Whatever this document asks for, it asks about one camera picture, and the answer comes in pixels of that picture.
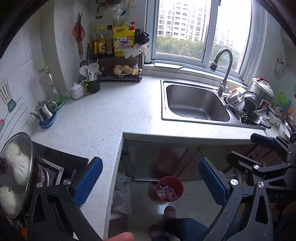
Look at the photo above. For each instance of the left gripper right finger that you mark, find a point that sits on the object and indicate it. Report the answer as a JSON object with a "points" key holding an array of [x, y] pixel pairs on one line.
{"points": [[215, 180]]}

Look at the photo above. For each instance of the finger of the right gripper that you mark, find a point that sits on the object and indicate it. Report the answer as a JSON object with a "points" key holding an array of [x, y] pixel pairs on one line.
{"points": [[244, 164], [262, 140]]}

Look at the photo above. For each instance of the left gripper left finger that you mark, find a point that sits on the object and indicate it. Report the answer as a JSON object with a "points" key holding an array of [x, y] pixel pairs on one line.
{"points": [[84, 182]]}

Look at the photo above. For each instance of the red trash bin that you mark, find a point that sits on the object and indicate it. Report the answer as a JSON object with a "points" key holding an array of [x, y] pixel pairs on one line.
{"points": [[169, 189]]}

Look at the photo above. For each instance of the person's left hand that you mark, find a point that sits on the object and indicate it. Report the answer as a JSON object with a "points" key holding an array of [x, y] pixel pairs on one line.
{"points": [[126, 236]]}

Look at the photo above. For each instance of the steel bowls stack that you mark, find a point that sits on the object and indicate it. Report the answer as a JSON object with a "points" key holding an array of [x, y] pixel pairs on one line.
{"points": [[247, 101]]}

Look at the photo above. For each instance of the white plastic sack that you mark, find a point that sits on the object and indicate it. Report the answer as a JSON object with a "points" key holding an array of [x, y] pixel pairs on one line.
{"points": [[122, 195]]}

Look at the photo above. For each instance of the white rice cooker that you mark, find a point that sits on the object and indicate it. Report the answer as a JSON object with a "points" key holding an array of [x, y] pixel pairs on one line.
{"points": [[262, 88]]}

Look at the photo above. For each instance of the blue saucer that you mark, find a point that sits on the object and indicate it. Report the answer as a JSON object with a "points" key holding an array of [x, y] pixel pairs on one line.
{"points": [[49, 123]]}

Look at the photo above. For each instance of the glass pot lid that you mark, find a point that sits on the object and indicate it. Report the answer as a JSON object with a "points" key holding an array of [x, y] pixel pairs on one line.
{"points": [[17, 167]]}

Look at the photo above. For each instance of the stainless steel sink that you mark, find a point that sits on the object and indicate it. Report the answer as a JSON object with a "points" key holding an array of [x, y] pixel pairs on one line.
{"points": [[189, 102]]}

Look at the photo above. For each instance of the steel teapot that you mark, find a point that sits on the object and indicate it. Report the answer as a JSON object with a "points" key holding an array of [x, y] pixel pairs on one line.
{"points": [[45, 111]]}

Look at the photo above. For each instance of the white ceramic pot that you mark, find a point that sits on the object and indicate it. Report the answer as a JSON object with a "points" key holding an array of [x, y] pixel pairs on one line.
{"points": [[76, 91]]}

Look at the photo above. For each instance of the dark green utensil mug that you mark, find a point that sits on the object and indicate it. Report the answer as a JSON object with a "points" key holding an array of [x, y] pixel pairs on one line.
{"points": [[91, 87]]}

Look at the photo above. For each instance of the white spoon in mug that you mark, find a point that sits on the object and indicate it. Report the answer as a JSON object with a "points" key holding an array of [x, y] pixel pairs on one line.
{"points": [[93, 68]]}

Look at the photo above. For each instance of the ginger root pieces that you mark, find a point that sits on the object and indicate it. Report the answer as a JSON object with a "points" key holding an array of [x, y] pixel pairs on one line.
{"points": [[125, 69]]}

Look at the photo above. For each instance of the oil bottle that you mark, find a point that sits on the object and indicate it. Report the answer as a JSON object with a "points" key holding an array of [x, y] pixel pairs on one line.
{"points": [[101, 44]]}

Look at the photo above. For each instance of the yellow detergent jug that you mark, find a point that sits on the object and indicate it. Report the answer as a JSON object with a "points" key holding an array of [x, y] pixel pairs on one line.
{"points": [[123, 39]]}

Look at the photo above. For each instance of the black wire rack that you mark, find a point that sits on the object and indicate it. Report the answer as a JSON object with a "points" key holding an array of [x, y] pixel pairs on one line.
{"points": [[106, 65]]}

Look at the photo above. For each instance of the orange handled scissors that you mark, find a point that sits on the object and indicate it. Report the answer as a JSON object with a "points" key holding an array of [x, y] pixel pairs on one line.
{"points": [[79, 34]]}

